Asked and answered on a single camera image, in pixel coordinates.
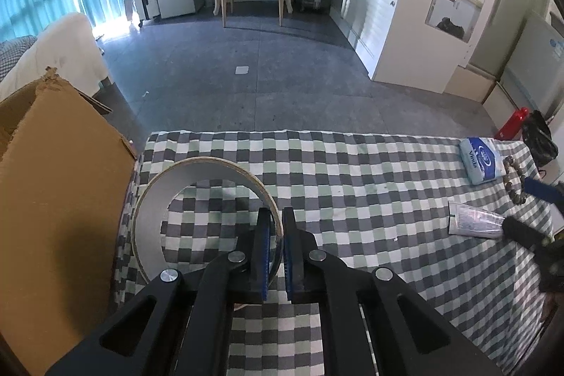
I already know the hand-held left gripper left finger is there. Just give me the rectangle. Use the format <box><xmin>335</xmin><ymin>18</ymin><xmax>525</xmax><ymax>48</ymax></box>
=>
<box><xmin>44</xmin><ymin>207</ymin><xmax>271</xmax><ymax>376</ymax></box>

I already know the small black bag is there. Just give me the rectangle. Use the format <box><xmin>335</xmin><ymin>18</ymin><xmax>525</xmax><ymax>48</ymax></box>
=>
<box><xmin>436</xmin><ymin>17</ymin><xmax>467</xmax><ymax>41</ymax></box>

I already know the red bottle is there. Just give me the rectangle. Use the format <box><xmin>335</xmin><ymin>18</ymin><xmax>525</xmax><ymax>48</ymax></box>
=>
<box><xmin>493</xmin><ymin>107</ymin><xmax>532</xmax><ymax>140</ymax></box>

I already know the grey checkered blanket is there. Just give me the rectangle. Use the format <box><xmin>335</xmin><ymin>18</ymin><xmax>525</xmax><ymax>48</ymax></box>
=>
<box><xmin>0</xmin><ymin>35</ymin><xmax>38</xmax><ymax>80</ymax></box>

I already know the grey checkered tablecloth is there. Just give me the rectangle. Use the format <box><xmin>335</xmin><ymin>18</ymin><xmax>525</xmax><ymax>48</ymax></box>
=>
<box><xmin>110</xmin><ymin>129</ymin><xmax>557</xmax><ymax>376</ymax></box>

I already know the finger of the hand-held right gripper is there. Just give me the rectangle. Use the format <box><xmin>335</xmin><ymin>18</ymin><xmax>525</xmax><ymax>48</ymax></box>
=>
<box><xmin>502</xmin><ymin>217</ymin><xmax>557</xmax><ymax>254</ymax></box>
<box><xmin>523</xmin><ymin>177</ymin><xmax>564</xmax><ymax>206</ymax></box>

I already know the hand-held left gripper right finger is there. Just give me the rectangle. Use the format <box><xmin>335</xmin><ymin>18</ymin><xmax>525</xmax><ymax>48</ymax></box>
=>
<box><xmin>282</xmin><ymin>207</ymin><xmax>505</xmax><ymax>376</ymax></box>

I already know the brown bead bracelet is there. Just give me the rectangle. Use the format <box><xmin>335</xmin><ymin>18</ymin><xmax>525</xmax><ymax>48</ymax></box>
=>
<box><xmin>502</xmin><ymin>156</ymin><xmax>532</xmax><ymax>206</ymax></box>

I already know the beige tape roll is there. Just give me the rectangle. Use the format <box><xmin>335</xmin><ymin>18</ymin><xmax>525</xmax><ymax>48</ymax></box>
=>
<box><xmin>131</xmin><ymin>157</ymin><xmax>283</xmax><ymax>310</ymax></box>

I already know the white wardrobe unit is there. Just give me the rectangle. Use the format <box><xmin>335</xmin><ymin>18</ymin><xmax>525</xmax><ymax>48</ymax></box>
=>
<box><xmin>339</xmin><ymin>0</ymin><xmax>514</xmax><ymax>95</ymax></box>

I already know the blue tissue pack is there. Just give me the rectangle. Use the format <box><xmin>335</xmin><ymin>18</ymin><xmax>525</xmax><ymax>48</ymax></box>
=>
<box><xmin>459</xmin><ymin>137</ymin><xmax>507</xmax><ymax>186</ymax></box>

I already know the white cream tube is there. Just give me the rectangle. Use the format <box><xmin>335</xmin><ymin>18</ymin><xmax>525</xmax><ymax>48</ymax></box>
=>
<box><xmin>448</xmin><ymin>201</ymin><xmax>507</xmax><ymax>239</ymax></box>

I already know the white covered bed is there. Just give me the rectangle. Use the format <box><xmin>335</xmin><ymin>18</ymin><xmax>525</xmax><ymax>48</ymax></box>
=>
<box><xmin>0</xmin><ymin>12</ymin><xmax>110</xmax><ymax>99</ymax></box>

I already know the brown cardboard box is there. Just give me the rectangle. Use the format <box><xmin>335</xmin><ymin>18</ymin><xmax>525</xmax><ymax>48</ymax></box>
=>
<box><xmin>0</xmin><ymin>67</ymin><xmax>138</xmax><ymax>376</ymax></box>

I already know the white refrigerator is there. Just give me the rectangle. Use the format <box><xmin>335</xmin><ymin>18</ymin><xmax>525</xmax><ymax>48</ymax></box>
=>
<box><xmin>500</xmin><ymin>10</ymin><xmax>564</xmax><ymax>121</ymax></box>

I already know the black bag on floor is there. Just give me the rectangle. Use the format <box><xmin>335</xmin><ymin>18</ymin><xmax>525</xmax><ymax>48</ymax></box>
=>
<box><xmin>522</xmin><ymin>110</ymin><xmax>560</xmax><ymax>171</ymax></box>

